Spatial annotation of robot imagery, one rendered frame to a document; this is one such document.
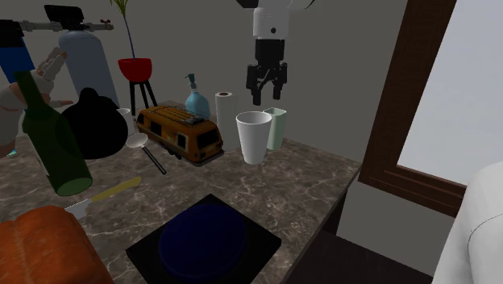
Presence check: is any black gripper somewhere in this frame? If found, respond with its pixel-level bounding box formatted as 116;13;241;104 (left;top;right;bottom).
245;38;289;107

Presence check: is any pale green square cup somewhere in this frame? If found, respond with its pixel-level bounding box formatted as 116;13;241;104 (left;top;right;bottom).
262;106;288;152

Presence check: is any white paper towel roll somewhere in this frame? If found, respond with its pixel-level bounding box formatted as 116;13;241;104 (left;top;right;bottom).
214;91;242;152

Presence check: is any light blue pump bottle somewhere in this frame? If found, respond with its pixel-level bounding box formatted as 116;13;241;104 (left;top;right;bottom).
184;73;212;119

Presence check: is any orange toy van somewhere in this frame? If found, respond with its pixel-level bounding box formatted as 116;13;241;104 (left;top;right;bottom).
135;103;226;168

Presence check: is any brown framed window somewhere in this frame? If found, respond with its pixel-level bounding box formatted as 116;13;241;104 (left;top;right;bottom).
357;0;503;219

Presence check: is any red potted plant on stool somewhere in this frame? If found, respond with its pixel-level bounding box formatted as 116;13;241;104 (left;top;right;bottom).
108;0;159;117

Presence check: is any black square mat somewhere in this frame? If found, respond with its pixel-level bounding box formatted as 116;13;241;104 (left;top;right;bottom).
124;192;283;284

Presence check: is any dark blue plate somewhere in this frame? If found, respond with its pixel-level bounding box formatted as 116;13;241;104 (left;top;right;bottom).
158;203;247;281

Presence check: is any black round pot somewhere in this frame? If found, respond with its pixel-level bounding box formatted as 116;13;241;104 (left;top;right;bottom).
60;87;130;161

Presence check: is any grey gas cylinder with pipe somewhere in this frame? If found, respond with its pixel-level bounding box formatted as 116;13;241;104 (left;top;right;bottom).
19;4;120;108

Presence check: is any green glass bottle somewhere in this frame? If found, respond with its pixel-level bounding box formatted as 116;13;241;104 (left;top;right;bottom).
13;70;94;198

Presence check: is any blue tank with black cap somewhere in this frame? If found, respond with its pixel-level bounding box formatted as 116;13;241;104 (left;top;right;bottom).
0;19;37;85

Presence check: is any orange bread loaf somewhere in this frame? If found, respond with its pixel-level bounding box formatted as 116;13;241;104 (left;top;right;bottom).
0;204;116;284

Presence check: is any silver spoon with black handle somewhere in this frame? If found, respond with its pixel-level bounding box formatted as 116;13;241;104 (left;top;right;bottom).
125;132;168;176

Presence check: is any knife with yellow handle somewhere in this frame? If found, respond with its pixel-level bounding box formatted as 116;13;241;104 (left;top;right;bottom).
64;176;143;221

